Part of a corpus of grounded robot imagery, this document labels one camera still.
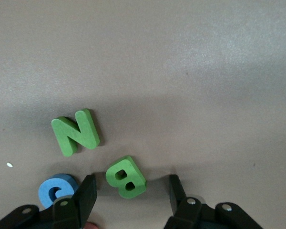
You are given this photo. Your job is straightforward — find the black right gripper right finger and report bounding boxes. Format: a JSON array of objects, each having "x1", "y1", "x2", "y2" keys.
[{"x1": 163, "y1": 174, "x2": 264, "y2": 229}]

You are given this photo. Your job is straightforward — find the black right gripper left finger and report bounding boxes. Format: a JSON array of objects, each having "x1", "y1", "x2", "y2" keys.
[{"x1": 0, "y1": 174, "x2": 98, "y2": 229}]

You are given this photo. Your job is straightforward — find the pink letter Q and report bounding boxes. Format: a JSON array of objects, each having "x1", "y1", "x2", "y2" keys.
[{"x1": 82, "y1": 221, "x2": 100, "y2": 229}]

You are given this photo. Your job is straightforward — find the blue letter G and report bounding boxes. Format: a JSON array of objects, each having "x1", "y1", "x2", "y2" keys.
[{"x1": 38, "y1": 173, "x2": 81, "y2": 208}]

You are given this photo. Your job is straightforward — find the green letter B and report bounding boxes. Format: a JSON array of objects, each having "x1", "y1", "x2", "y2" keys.
[{"x1": 105, "y1": 155, "x2": 148, "y2": 200}]

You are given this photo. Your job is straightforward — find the green letter N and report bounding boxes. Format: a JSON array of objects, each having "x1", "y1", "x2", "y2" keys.
[{"x1": 51, "y1": 108, "x2": 101, "y2": 157}]

